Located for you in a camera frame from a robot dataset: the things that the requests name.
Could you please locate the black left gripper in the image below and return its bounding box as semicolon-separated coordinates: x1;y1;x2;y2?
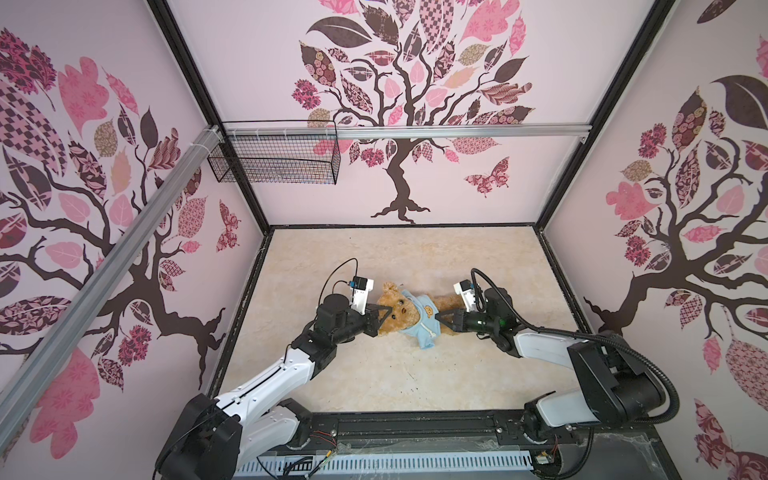
332;302;390;345

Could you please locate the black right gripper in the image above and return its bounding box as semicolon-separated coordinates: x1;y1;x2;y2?
438;306;500;336

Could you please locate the light blue teddy shirt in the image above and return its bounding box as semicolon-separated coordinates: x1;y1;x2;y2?
401;290;441;350

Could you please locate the brown plush teddy bear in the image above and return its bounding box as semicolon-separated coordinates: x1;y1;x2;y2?
377;282;464;334

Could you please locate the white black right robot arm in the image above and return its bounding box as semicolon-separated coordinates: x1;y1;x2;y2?
436;281;679;440

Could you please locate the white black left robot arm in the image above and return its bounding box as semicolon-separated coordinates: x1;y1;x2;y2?
153;294;392;479

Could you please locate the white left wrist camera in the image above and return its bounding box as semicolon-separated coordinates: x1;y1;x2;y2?
349;275;374;315

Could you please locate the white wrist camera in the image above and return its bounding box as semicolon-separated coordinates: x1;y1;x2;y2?
453;279;483;312
349;275;374;315

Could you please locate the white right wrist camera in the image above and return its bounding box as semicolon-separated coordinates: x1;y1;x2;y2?
453;279;483;312

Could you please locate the thin black camera cable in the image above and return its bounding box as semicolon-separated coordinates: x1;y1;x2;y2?
316;257;360;307

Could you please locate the black corrugated cable conduit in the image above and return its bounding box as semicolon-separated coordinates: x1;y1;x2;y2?
469;267;681;426

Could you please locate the white slotted cable duct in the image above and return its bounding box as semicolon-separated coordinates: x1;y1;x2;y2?
234;451;533;479

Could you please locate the black wire mesh basket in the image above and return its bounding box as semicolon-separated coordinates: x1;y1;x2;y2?
208;120;341;185

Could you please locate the aluminium rail back wall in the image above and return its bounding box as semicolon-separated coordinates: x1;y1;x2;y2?
224;120;592;140

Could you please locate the aluminium rail wall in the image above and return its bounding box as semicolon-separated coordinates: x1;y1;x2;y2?
224;120;592;140
1;125;223;448

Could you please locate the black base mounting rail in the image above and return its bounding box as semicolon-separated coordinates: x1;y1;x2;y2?
251;410;680;479

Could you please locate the aluminium rail left wall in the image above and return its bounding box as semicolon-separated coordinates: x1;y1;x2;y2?
1;125;223;448

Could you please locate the black corner frame post left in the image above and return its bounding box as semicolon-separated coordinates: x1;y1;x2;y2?
146;0;271;235

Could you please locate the black corner frame post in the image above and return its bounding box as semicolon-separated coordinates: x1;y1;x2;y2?
534;0;678;233
146;0;271;235

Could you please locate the black corner frame post right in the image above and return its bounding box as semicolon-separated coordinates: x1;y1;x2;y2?
534;0;678;233

